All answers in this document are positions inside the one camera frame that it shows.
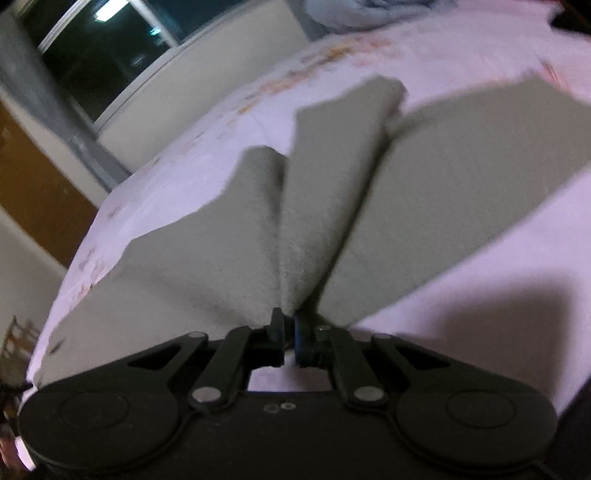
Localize rolled light blue quilt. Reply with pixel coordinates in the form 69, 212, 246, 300
301, 0, 459, 34

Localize window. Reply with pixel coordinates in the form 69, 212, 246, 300
21, 0, 289, 136

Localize wooden chair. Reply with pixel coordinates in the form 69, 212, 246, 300
0, 315, 43, 385

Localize brown wooden door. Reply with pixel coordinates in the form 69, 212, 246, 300
0, 100, 100, 269

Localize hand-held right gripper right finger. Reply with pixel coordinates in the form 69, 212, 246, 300
294, 312, 452, 410

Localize pink floral blanket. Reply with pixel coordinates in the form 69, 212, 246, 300
18, 11, 591, 416

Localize grey-green pants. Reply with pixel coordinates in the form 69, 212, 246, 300
39, 76, 591, 388

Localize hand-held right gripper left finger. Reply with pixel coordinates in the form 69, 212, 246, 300
126, 307, 285, 410

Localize grey curtain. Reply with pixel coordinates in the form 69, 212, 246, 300
0, 9, 133, 193

